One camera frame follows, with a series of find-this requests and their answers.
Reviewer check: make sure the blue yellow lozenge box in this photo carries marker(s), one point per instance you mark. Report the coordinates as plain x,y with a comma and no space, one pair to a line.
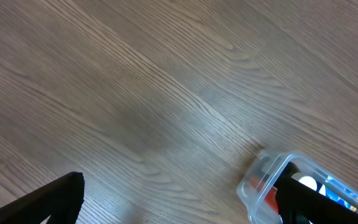
339,193

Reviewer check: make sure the dark bottle white cap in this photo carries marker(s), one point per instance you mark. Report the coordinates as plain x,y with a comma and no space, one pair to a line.
291,170

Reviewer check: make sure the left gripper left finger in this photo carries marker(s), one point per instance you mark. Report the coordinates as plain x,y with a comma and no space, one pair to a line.
59,201

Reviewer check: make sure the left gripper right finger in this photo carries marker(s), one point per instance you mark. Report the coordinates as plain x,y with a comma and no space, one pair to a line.
298,203

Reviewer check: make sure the clear plastic container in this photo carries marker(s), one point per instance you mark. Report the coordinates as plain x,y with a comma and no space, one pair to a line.
268,166

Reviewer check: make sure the orange tube white cap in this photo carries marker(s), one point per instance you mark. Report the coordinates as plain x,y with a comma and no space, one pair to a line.
269,199

